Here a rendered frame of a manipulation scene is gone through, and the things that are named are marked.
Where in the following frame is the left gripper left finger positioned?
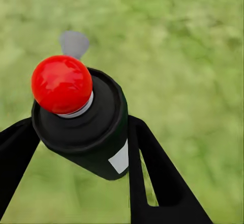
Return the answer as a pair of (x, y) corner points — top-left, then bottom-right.
(0, 117), (41, 220)

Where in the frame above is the pesticide atomizer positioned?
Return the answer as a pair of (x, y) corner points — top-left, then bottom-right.
(31, 30), (129, 180)

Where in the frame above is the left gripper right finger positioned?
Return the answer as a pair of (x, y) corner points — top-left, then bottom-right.
(127, 115), (213, 224)

